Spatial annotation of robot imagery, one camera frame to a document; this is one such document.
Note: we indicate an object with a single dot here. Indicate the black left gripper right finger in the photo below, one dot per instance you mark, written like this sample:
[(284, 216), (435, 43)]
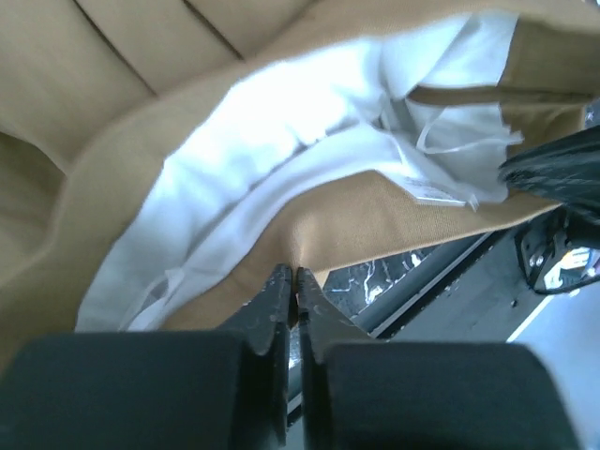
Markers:
[(321, 326)]

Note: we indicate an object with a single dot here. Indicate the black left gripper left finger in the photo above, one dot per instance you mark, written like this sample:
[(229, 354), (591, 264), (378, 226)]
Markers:
[(261, 412)]

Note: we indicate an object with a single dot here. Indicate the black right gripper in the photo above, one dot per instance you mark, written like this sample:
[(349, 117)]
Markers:
[(559, 252)]

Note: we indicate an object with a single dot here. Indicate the tan brown skirt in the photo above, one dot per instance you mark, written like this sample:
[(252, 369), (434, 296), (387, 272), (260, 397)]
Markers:
[(159, 158)]

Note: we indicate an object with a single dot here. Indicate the black marbled mat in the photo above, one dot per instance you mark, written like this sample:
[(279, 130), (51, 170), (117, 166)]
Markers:
[(351, 289)]

